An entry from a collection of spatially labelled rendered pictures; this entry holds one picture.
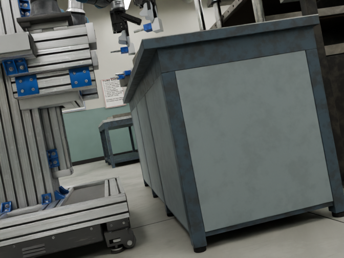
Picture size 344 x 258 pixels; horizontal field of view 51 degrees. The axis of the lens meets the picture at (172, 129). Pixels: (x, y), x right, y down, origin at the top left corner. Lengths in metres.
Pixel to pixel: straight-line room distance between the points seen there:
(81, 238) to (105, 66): 8.01
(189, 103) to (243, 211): 0.45
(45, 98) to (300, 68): 1.13
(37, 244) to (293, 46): 1.27
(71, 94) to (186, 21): 8.45
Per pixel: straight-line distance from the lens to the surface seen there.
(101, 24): 9.66
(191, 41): 1.36
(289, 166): 1.47
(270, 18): 2.41
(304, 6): 2.21
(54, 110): 1.89
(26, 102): 1.80
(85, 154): 9.16
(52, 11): 1.74
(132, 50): 2.00
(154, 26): 1.65
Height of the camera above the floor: 0.47
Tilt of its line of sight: level
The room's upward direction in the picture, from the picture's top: 11 degrees counter-clockwise
